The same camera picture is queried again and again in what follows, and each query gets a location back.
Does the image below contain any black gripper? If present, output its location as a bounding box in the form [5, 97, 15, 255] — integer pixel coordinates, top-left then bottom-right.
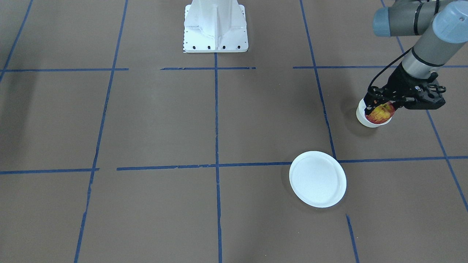
[364, 65, 446, 114]

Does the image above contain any red yellow apple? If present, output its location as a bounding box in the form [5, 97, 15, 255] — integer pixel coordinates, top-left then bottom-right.
[365, 102, 396, 125]

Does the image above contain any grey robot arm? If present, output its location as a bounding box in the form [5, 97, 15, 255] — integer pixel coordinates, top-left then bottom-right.
[363, 0, 468, 115]

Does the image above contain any white bowl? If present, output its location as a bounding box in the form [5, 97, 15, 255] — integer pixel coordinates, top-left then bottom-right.
[356, 99, 392, 128]

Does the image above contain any white round plate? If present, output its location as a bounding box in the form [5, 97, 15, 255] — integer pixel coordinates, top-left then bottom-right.
[289, 151, 347, 208]

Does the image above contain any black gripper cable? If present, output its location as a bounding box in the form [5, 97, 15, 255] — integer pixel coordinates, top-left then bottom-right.
[367, 47, 414, 92]

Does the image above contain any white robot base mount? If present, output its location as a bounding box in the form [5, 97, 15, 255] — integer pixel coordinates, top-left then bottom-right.
[183, 0, 249, 53]

